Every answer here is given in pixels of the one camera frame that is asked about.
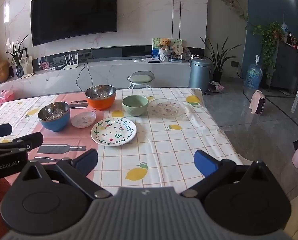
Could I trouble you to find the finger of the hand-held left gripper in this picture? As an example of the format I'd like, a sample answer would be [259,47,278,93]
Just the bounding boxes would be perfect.
[0,132,44,156]
[0,124,13,139]

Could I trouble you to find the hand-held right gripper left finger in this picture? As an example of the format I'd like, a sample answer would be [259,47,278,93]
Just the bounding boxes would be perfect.
[13,149,113,199]

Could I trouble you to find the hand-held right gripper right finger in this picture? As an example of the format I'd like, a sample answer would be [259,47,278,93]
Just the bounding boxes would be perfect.
[180,149,276,198]

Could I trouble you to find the blue steel-lined bowl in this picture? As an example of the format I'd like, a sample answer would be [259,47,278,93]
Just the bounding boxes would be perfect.
[37,102,71,132]

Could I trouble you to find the pink storage case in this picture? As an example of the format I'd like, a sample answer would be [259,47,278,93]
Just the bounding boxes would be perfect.
[0,89,15,107]

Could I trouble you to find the white fruit-print plate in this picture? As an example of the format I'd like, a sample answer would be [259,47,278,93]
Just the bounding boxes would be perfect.
[90,117,137,147]

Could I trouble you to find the small pink patterned plate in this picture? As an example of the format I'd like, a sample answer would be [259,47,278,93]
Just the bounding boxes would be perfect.
[71,111,97,129]

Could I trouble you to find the lemon-print checked tablecloth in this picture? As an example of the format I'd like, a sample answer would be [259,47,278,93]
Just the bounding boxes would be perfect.
[0,87,244,188]

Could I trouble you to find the orange gourd vase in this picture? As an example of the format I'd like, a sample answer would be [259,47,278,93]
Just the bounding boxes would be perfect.
[0,60,10,83]

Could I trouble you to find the orange steel-lined bowl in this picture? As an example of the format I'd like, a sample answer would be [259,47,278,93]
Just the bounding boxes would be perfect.
[85,85,117,111]

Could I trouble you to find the plant in glass vase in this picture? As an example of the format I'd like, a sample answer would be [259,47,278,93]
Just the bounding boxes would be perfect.
[5,35,29,79]

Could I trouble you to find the clear glass patterned plate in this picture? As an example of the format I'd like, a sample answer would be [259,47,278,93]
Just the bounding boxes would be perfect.
[148,98,186,118]

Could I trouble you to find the green ceramic bowl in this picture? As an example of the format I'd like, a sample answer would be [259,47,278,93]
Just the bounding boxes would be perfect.
[122,95,149,117]

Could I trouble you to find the patterned slippers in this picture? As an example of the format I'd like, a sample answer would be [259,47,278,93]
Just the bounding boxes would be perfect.
[208,81,225,94]

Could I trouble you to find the pink space heater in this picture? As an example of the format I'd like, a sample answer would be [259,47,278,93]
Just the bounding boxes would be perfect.
[249,90,266,116]

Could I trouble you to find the grey-blue pedal trash can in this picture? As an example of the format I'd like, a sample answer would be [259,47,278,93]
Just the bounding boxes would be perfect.
[189,58,212,95]

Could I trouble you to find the white wifi router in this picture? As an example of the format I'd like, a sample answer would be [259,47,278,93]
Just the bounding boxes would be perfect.
[63,52,79,70]

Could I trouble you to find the long-leaf plant in black pot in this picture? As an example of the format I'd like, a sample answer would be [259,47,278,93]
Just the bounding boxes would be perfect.
[200,36,243,84]

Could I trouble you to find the white marble TV console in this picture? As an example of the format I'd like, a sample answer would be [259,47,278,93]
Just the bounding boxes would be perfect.
[0,59,192,101]

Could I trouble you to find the white stool with green cushion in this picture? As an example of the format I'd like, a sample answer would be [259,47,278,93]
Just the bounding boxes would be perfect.
[127,71,154,90]

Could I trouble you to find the blue water dispenser bottle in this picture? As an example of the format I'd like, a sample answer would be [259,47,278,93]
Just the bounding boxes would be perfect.
[245,54,263,90]

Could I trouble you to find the round paper fan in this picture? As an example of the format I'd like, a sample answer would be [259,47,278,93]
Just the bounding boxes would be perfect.
[172,42,184,56]

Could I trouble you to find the teddy bear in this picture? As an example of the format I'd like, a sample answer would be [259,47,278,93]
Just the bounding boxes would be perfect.
[158,38,172,62]

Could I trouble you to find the painted picture board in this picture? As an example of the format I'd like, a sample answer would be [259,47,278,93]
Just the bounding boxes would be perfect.
[152,37,183,59]

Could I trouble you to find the grey sideboard cabinet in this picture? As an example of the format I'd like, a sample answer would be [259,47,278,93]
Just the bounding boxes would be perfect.
[271,39,298,91]

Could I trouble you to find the bushy green pothos plant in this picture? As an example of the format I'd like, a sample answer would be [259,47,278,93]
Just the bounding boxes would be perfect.
[251,21,284,79]

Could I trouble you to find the white photo frame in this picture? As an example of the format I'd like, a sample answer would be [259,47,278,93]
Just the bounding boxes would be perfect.
[20,56,34,74]

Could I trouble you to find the black power cable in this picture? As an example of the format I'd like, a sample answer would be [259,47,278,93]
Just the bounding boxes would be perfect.
[75,59,92,92]

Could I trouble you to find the wall-mounted television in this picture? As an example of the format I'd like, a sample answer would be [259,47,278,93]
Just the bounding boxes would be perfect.
[30,0,118,47]

